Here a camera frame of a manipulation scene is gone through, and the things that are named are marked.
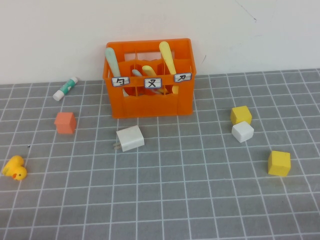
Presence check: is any white foam cube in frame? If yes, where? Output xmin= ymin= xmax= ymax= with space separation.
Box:
xmin=231 ymin=121 xmax=255 ymax=143

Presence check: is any white green glue stick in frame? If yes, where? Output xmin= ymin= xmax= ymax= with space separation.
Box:
xmin=52 ymin=76 xmax=79 ymax=102

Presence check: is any pale green plastic spoon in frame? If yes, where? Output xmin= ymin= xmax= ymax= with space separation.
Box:
xmin=104 ymin=47 xmax=132 ymax=98

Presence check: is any grey plastic spoon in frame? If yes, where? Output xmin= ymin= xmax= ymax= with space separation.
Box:
xmin=131 ymin=69 xmax=163 ymax=96

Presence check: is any yellow rubber duck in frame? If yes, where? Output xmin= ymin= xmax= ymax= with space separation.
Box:
xmin=1 ymin=155 xmax=28 ymax=181

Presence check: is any white handwritten paper label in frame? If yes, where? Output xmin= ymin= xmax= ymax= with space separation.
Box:
xmin=111 ymin=76 xmax=131 ymax=87
xmin=173 ymin=72 xmax=193 ymax=83
xmin=143 ymin=77 xmax=163 ymax=89

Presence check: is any white USB charger plug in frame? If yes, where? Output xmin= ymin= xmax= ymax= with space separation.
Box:
xmin=112 ymin=124 xmax=145 ymax=153

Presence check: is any yellow plastic knife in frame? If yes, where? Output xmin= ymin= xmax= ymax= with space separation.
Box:
xmin=158 ymin=41 xmax=180 ymax=95

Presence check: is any yellow plastic fork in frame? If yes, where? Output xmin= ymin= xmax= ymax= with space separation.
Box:
xmin=141 ymin=65 xmax=168 ymax=95

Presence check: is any salmon foam cube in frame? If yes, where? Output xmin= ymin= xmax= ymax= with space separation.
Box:
xmin=54 ymin=111 xmax=77 ymax=135

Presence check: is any orange plastic cutlery crate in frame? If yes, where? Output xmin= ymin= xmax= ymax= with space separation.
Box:
xmin=102 ymin=37 xmax=197 ymax=119

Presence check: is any grey white-grid tablecloth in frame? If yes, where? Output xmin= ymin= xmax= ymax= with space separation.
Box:
xmin=0 ymin=67 xmax=320 ymax=240

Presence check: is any yellow foam cube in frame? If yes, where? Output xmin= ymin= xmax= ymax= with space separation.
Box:
xmin=230 ymin=105 xmax=253 ymax=125
xmin=267 ymin=150 xmax=292 ymax=177

